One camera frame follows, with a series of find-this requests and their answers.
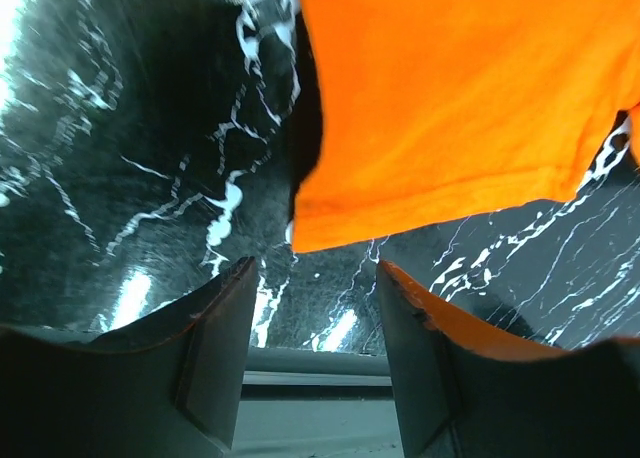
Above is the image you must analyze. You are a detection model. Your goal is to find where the black marble pattern mat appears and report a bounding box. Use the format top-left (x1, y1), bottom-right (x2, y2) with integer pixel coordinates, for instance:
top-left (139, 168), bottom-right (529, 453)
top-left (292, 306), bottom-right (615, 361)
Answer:
top-left (1, 0), bottom-right (639, 355)

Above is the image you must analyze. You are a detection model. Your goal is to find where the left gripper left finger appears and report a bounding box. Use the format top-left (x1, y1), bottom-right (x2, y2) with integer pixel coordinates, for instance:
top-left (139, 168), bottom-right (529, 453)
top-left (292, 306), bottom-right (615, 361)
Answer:
top-left (1, 258), bottom-right (257, 457)

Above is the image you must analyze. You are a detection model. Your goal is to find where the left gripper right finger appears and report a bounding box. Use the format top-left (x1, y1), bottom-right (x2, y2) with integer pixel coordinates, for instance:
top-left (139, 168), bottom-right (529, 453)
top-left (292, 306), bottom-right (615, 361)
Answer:
top-left (376, 261), bottom-right (639, 457)

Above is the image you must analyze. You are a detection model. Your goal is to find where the orange t shirt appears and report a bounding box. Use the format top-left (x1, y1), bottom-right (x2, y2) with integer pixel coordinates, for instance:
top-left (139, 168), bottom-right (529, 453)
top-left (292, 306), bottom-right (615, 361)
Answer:
top-left (292, 0), bottom-right (639, 253)

